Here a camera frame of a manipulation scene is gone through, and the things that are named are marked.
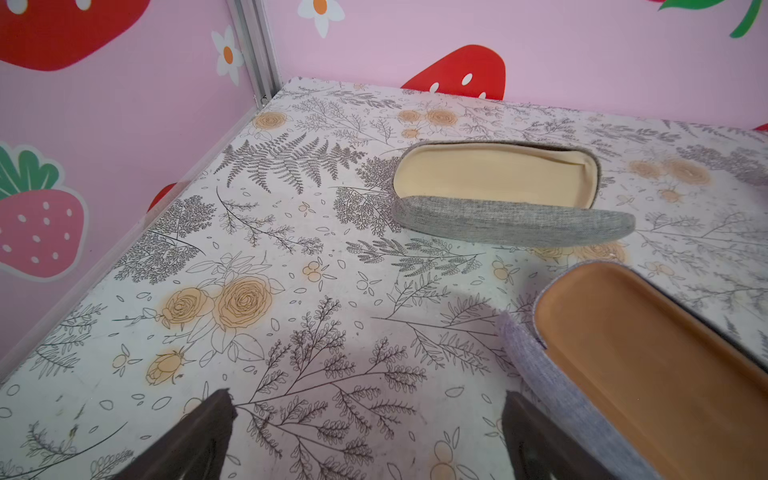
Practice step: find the aluminium corner post left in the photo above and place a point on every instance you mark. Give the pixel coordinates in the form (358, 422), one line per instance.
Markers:
(254, 37)

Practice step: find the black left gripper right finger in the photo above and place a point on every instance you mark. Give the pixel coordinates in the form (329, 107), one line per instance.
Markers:
(539, 449)

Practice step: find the purple case brown lining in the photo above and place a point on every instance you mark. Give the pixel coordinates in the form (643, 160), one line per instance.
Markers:
(642, 385)

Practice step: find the grey fabric glasses case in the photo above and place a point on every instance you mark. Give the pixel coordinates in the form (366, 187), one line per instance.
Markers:
(505, 193)

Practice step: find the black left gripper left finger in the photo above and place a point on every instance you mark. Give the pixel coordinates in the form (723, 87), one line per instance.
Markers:
(195, 448)

